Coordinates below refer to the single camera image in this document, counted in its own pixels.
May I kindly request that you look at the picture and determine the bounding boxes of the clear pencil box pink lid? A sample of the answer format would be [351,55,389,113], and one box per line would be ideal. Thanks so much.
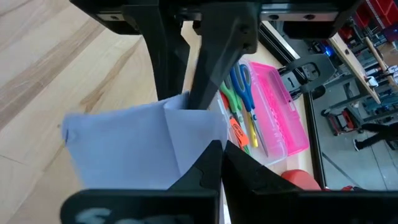
[214,58,310,166]

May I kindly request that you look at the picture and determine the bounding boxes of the red black cart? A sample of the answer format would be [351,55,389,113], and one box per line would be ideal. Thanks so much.
[321,107,358,137]

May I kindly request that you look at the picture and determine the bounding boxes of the yellow highlighter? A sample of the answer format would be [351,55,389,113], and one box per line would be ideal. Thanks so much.
[247,114,259,149]

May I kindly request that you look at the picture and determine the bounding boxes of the person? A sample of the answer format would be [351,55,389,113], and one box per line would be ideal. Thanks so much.
[352,122,398,152]

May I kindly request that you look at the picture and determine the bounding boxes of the black metal table frame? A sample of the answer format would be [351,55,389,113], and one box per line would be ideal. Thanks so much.
[259,20,327,189]

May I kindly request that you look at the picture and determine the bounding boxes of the green-handled scissors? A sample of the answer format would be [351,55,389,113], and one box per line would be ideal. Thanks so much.
[219,74,252,156]

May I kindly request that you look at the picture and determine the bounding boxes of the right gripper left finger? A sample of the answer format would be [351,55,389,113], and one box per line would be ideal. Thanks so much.
[60,139,224,224]

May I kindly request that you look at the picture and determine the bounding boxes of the red storage bins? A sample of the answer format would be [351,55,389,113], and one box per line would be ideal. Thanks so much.
[357,0,398,30]

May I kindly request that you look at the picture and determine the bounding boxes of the red desk lamp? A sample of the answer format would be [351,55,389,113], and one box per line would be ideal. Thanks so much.
[281,169,323,191]

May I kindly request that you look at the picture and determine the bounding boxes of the blue-handled scissors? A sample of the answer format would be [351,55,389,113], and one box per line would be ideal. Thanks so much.
[229,61,269,157]

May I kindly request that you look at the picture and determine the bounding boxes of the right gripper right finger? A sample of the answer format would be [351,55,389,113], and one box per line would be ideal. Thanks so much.
[221,139,398,224]

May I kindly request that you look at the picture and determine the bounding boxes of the wooden workbench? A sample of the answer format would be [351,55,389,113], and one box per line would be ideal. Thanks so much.
[328,32,382,105]

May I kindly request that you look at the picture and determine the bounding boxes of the orange eraser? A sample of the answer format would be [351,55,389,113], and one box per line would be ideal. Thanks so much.
[229,117,251,147]

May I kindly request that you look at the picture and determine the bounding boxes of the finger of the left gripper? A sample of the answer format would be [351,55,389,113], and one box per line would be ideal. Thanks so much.
[123,2,191,101]
[188,2,259,110]

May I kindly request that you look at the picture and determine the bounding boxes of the purple sticky note pad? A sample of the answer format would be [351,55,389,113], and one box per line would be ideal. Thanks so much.
[60,91,229,191]

